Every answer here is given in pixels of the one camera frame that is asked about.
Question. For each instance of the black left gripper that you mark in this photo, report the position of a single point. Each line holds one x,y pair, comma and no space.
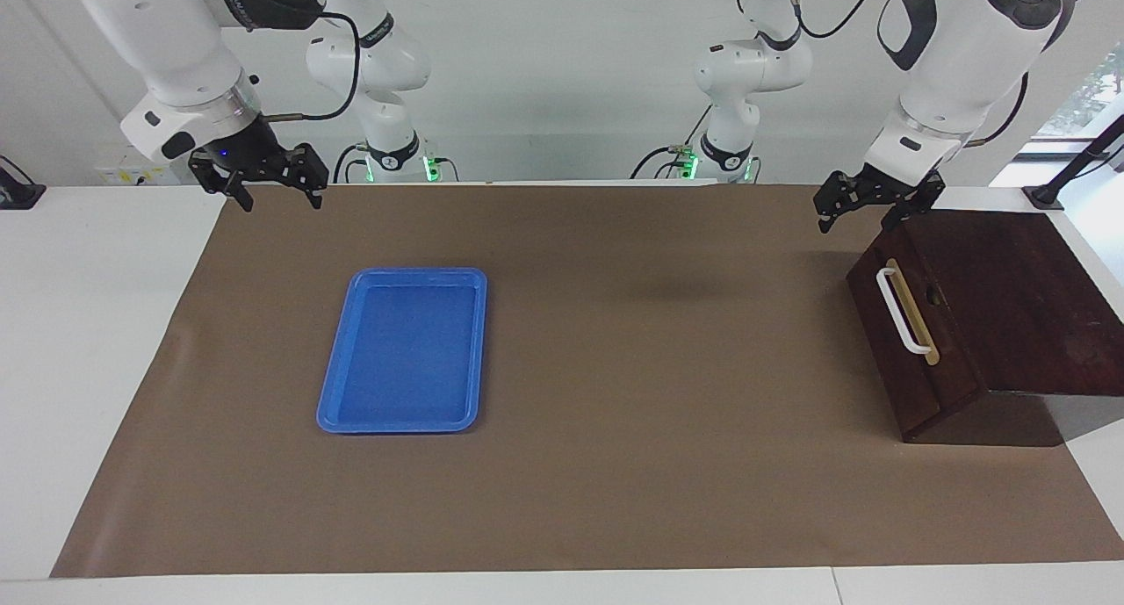
887,186

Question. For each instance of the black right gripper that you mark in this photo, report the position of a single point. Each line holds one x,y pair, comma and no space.
246,153

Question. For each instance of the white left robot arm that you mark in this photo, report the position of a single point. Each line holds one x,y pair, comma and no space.
957,52

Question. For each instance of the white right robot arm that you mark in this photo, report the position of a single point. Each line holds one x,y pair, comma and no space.
176,43

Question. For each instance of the dark wooden cabinet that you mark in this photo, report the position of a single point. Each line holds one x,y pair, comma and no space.
1019,306

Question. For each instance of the black clamp stand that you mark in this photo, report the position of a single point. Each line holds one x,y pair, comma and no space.
1076,166

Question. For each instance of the blue plastic tray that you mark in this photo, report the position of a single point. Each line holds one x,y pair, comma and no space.
404,359

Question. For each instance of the brown table mat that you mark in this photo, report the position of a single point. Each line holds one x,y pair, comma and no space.
615,412

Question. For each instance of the white wall socket box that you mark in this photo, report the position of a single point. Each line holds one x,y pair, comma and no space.
132,166

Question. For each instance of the black bracket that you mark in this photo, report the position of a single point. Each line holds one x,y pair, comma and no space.
18,192

